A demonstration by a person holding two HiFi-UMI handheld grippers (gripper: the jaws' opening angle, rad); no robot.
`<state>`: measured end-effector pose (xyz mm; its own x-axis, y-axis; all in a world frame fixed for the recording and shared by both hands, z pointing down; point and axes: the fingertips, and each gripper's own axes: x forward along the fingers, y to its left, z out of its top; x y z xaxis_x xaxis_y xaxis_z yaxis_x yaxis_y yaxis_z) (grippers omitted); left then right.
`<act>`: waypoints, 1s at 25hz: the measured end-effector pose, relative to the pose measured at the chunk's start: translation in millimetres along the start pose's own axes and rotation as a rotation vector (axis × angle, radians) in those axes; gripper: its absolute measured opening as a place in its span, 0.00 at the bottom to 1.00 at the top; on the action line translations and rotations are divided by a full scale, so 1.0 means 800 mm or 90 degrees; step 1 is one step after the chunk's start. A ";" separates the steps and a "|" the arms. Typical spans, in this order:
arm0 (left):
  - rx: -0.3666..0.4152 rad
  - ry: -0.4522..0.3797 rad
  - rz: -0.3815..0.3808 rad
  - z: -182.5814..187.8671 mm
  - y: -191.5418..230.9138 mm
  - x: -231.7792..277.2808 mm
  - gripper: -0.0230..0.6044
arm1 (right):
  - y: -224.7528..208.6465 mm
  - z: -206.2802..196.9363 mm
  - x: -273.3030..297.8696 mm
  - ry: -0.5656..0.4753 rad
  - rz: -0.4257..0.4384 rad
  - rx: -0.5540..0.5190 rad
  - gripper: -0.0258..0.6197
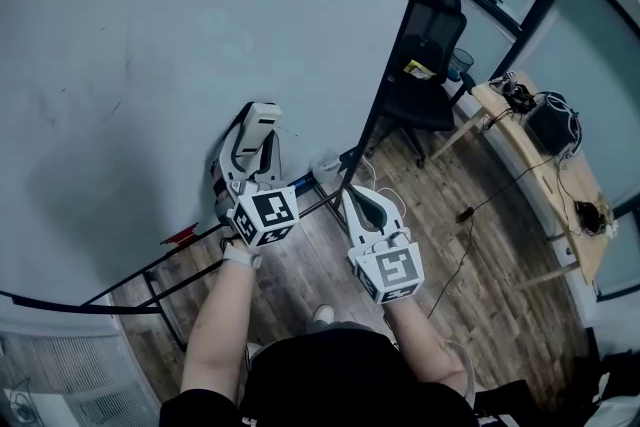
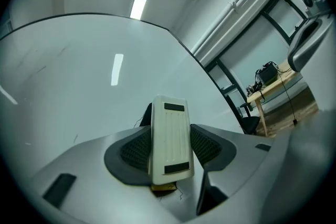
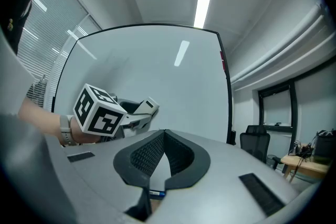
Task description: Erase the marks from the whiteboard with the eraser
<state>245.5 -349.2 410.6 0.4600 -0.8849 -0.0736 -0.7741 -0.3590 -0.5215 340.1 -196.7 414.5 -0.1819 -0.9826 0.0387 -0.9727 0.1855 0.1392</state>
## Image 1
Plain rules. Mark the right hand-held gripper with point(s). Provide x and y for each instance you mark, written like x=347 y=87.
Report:
x=392 y=270

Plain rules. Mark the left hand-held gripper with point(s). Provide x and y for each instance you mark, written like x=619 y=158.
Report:
x=270 y=215

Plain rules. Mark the white whiteboard eraser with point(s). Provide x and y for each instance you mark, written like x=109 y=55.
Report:
x=260 y=125

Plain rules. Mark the black-framed whiteboard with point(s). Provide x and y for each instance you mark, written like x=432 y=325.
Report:
x=200 y=40

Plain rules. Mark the person's left forearm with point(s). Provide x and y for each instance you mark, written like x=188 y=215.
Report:
x=215 y=325

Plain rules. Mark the person's right forearm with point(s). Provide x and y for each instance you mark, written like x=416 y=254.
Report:
x=420 y=345

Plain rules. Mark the white power adapter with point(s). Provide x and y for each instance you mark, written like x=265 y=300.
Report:
x=327 y=165

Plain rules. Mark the beige wristband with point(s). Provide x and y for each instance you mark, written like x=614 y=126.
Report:
x=242 y=257

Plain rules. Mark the red tray item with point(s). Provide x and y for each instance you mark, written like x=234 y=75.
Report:
x=180 y=235

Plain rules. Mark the black office chair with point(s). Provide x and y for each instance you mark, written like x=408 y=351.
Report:
x=420 y=105

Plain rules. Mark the yellow packet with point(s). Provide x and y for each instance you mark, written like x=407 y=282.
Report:
x=419 y=70

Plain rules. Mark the person's black shirt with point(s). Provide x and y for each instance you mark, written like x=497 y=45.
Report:
x=340 y=380

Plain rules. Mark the teal bin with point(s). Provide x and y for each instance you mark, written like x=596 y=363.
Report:
x=461 y=62

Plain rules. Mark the wooden table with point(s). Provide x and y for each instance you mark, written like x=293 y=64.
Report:
x=550 y=175

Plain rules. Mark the small black gadget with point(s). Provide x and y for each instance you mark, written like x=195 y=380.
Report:
x=512 y=92

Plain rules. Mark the glass partition with blinds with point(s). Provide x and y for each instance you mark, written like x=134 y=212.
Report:
x=90 y=380

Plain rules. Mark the black bag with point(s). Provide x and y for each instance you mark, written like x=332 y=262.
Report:
x=620 y=390

